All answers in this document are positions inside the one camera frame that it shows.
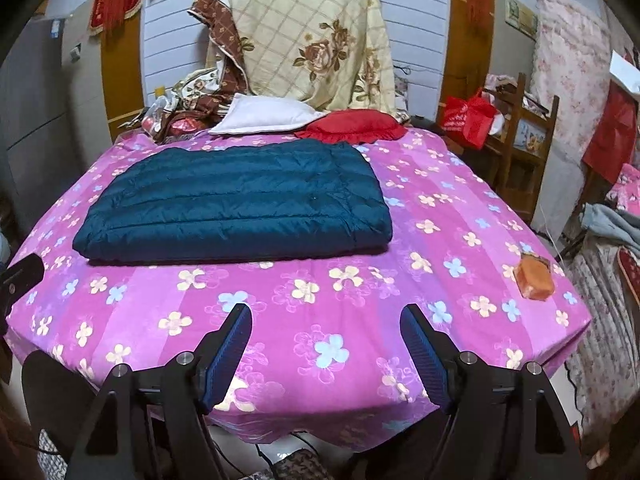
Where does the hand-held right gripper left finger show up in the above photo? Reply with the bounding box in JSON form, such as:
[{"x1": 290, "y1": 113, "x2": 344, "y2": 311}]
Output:
[{"x1": 70, "y1": 302, "x2": 254, "y2": 480}]

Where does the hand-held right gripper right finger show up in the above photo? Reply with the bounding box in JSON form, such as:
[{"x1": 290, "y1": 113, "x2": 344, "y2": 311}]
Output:
[{"x1": 400, "y1": 302, "x2": 588, "y2": 480}]

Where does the blue down jacket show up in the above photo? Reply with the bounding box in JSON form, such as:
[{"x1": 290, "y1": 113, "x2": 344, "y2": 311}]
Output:
[{"x1": 72, "y1": 139, "x2": 393, "y2": 266}]

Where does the pink floral bedsheet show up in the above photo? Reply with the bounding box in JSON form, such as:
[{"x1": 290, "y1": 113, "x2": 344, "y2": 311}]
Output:
[{"x1": 5, "y1": 127, "x2": 593, "y2": 443}]

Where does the orange pouch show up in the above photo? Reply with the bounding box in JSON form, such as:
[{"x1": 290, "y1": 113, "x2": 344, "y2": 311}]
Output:
[{"x1": 515, "y1": 252, "x2": 557, "y2": 302}]

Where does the grey cabinet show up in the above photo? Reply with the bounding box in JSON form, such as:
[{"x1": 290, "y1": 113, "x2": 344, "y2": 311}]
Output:
[{"x1": 0, "y1": 14, "x2": 117, "y2": 221}]

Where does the wooden chair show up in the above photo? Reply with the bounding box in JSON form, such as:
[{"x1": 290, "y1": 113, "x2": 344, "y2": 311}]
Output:
[{"x1": 477, "y1": 72, "x2": 562, "y2": 223}]

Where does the grey cloth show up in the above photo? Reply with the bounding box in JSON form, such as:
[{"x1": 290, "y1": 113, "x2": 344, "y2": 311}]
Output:
[{"x1": 579, "y1": 202, "x2": 640, "y2": 250}]

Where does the red snack packet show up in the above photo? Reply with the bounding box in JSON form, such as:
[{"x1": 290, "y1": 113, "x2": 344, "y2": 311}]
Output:
[{"x1": 167, "y1": 114, "x2": 203, "y2": 137}]

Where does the red plastic bag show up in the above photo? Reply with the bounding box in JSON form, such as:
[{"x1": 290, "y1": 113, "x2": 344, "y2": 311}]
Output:
[{"x1": 437, "y1": 91, "x2": 499, "y2": 151}]

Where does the red pillow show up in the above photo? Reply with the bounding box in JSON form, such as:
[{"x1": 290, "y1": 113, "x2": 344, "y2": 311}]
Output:
[{"x1": 294, "y1": 109, "x2": 408, "y2": 145}]

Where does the wooden panelled headboard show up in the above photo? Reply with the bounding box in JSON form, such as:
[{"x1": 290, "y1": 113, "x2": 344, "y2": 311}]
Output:
[{"x1": 100, "y1": 0, "x2": 497, "y2": 137}]

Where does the white pillow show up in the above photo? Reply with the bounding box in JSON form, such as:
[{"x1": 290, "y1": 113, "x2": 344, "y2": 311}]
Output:
[{"x1": 207, "y1": 92, "x2": 328, "y2": 136}]

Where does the red cloth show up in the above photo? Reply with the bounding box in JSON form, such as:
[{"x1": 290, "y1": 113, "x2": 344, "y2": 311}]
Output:
[{"x1": 581, "y1": 80, "x2": 640, "y2": 185}]

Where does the brown floral cloth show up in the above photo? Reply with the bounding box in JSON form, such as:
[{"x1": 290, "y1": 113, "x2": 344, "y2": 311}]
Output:
[{"x1": 150, "y1": 0, "x2": 251, "y2": 141}]

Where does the pink floral quilt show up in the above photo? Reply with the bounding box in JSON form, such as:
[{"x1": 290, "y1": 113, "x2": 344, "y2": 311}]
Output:
[{"x1": 529, "y1": 0, "x2": 617, "y2": 162}]

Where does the cream floral quilt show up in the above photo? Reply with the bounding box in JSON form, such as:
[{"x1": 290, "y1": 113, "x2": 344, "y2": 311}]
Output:
[{"x1": 205, "y1": 0, "x2": 397, "y2": 116}]

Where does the white paper sheet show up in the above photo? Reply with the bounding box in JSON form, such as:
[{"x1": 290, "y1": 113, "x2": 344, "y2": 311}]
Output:
[{"x1": 608, "y1": 49, "x2": 640, "y2": 95}]

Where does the framed wall picture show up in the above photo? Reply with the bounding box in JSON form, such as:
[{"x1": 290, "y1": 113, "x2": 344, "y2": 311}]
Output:
[{"x1": 504, "y1": 0, "x2": 540, "y2": 39}]

